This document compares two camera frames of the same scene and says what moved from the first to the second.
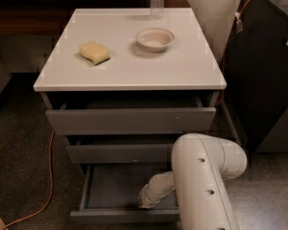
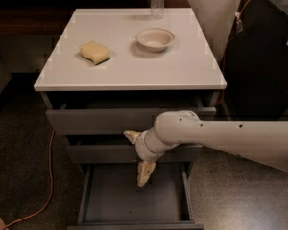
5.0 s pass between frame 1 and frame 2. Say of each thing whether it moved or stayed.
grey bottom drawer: moved
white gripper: moved
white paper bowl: stayed
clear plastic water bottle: stayed
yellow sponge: stayed
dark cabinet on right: stayed
